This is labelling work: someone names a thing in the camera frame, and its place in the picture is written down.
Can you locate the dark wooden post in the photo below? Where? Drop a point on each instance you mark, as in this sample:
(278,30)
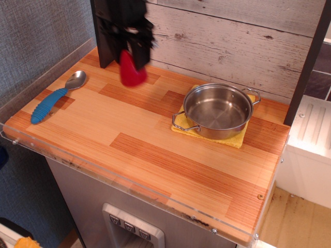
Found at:
(103,38)
(312,55)

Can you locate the stainless steel pot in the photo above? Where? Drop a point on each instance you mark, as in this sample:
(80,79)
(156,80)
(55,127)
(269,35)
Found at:
(217,111)

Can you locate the white toy sink unit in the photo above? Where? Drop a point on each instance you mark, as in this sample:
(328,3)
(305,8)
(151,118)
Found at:
(305,167)

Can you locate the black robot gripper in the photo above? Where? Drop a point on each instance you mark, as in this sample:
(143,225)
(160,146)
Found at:
(125,22)

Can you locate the dark wooden left post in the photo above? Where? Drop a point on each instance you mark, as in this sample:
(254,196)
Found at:
(103,38)

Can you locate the red plastic strawberry toy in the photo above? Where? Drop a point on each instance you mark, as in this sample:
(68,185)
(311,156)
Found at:
(129,75)

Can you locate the clear acrylic edge guard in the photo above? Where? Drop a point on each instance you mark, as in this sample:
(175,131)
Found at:
(215,186)

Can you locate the yellow object bottom left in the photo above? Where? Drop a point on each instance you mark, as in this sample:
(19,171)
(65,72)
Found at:
(26,242)

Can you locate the blue handled metal spoon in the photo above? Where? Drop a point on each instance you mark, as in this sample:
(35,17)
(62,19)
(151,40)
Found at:
(76,81)

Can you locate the yellow sponge cloth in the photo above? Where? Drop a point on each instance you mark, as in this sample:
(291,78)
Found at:
(227,139)

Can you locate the grey toy fridge cabinet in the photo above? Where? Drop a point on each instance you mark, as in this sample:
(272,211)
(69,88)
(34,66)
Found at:
(85,197)

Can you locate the silver water dispenser panel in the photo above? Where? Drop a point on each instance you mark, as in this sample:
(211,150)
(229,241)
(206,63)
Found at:
(127,230)

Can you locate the dark wooden right post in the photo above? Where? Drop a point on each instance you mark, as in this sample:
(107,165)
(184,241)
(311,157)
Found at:
(312,55)

